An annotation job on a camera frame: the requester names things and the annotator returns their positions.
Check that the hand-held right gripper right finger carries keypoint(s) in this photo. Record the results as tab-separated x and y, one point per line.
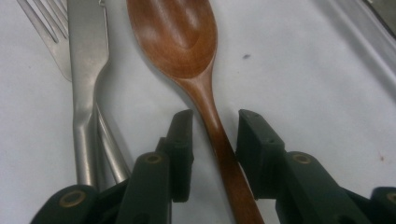
264	161

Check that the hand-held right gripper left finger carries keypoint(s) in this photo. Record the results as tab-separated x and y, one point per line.
149	186

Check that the steel table knife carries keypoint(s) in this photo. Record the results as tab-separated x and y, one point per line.
87	46

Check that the brown wooden spoon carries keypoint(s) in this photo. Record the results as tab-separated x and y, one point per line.
174	34

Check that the steel fork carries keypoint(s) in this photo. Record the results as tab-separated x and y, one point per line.
56	46

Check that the transparent grey plastic bin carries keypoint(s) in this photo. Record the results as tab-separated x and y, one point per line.
387	14

